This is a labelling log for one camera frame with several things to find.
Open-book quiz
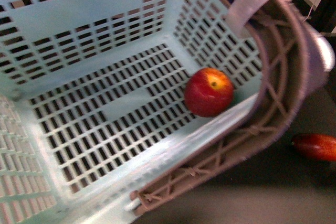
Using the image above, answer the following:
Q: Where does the red yellow apple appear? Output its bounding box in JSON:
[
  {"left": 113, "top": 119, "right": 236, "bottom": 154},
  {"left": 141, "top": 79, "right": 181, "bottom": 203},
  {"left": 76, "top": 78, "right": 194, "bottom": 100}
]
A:
[{"left": 184, "top": 68, "right": 234, "bottom": 118}]

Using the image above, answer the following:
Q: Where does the light blue plastic basket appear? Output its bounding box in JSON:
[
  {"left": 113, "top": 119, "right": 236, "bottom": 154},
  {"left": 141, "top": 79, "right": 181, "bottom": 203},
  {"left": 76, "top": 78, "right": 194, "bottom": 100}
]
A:
[{"left": 1, "top": 0, "right": 261, "bottom": 223}]

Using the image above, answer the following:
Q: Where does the red orange mango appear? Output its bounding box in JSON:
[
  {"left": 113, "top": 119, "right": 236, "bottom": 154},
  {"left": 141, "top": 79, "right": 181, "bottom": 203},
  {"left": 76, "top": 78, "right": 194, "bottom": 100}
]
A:
[{"left": 291, "top": 134, "right": 335, "bottom": 162}]

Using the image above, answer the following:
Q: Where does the brown basket handle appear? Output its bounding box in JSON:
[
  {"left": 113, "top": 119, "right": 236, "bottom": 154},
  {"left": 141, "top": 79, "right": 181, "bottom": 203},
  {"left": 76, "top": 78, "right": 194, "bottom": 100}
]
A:
[{"left": 130, "top": 0, "right": 323, "bottom": 216}]

